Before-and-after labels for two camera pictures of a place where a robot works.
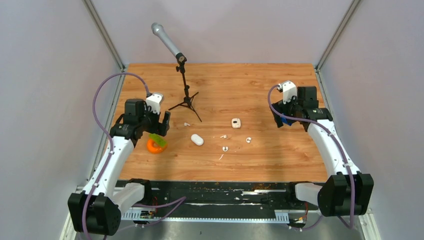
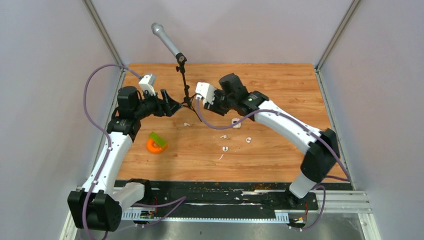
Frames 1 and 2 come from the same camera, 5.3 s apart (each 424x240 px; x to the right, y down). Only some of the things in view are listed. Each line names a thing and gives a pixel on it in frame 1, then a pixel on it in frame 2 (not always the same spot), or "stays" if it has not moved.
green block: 159,139 stays
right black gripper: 280,108 -> 213,107
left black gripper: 159,128 -> 168,106
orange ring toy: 154,149 stays
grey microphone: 158,29 stays
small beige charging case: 236,123 stays
